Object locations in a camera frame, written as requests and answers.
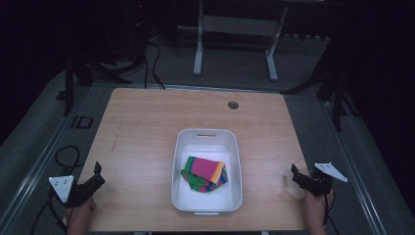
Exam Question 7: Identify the white metal stand frame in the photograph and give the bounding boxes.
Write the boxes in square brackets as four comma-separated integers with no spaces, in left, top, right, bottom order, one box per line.
[177,0,290,82]

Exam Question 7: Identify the white plastic bin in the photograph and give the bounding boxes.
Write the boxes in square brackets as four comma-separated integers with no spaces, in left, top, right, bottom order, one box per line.
[171,127,244,216]

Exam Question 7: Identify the black tripod stand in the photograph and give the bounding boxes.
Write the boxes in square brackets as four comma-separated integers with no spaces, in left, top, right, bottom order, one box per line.
[279,62,361,133]
[57,0,149,118]

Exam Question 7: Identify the black looped floor cable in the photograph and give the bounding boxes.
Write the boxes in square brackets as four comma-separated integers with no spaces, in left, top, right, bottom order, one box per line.
[54,144,85,174]

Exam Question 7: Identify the colourful striped cloth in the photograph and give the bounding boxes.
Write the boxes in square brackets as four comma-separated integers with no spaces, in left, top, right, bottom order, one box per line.
[179,155,230,194]

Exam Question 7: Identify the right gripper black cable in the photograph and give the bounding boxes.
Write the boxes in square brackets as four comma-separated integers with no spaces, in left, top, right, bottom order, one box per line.
[322,187,341,235]

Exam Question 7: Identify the black cables behind table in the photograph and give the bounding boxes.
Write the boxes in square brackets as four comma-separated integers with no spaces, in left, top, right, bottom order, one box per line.
[142,38,166,90]

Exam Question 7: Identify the person's left hand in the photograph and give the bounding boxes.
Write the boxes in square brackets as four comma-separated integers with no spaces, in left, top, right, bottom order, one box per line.
[66,197,96,226]

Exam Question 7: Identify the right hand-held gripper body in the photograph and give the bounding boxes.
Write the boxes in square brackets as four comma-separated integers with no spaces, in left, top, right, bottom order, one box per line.
[300,162,348,198]

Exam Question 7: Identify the person's right hand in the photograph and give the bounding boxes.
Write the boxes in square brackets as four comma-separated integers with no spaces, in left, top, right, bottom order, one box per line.
[302,188,336,226]

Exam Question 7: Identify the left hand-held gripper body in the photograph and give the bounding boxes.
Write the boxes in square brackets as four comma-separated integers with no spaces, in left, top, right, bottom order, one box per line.
[48,173,103,209]

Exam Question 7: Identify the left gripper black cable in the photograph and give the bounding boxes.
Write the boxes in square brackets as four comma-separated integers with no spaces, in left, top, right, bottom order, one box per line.
[29,189,70,235]

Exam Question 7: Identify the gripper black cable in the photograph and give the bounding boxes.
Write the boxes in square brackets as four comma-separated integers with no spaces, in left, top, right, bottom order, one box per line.
[322,187,341,235]
[29,189,70,235]

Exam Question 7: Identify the black floor bracket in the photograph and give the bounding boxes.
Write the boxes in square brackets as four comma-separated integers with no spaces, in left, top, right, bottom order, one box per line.
[69,115,95,130]

